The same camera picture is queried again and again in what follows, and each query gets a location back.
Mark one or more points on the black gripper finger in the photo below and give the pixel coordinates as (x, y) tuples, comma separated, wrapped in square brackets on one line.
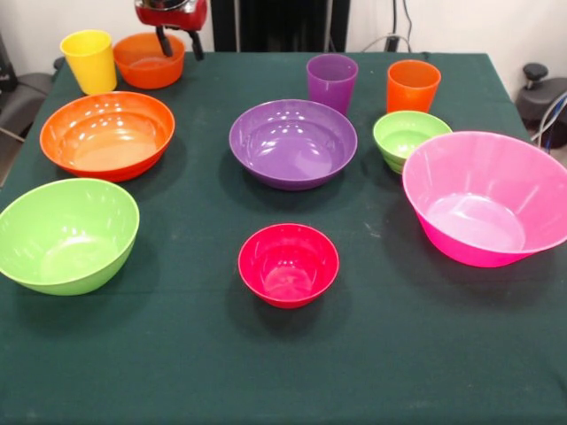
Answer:
[(197, 45), (165, 40)]

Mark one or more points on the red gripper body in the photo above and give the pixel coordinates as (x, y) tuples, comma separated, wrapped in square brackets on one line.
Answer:
[(173, 18)]

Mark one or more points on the small orange plastic bowl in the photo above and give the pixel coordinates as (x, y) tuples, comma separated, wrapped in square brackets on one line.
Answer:
[(142, 68)]

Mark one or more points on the yellow plastic cup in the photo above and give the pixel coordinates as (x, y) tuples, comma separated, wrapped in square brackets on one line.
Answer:
[(88, 66)]

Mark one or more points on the purple plastic cup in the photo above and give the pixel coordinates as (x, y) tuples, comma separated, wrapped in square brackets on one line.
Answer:
[(332, 82)]

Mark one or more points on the purple plastic bowl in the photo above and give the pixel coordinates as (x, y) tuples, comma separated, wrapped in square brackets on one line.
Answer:
[(292, 150)]

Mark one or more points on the small red plastic bowl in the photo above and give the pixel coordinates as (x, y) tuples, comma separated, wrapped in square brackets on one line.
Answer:
[(288, 270)]

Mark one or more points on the large orange plastic bowl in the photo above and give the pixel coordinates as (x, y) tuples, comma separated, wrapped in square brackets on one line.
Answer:
[(106, 137)]

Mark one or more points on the grey office chair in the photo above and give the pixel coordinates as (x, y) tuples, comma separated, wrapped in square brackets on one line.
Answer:
[(26, 95)]

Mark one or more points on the black power adapter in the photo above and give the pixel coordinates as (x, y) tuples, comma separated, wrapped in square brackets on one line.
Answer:
[(392, 43)]

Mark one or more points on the large green plastic bowl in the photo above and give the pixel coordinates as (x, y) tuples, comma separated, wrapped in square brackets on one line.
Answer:
[(66, 234)]

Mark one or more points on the orange plastic cup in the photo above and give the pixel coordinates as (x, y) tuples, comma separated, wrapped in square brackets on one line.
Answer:
[(412, 93)]

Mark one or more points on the small green plastic bowl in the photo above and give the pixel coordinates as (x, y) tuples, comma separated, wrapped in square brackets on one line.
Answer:
[(403, 137)]

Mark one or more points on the large pink plastic bowl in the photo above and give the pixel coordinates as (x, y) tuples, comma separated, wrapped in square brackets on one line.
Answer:
[(478, 199)]

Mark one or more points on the dark green tablecloth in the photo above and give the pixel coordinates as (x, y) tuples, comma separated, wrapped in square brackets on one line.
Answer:
[(283, 354)]

